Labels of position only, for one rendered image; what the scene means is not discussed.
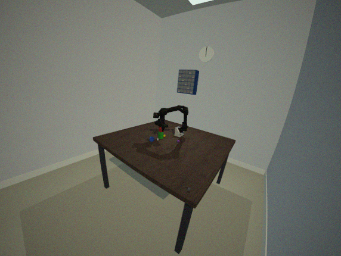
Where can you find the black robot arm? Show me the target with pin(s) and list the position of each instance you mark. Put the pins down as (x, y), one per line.
(163, 111)

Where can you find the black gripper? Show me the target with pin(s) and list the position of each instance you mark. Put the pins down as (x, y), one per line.
(163, 125)

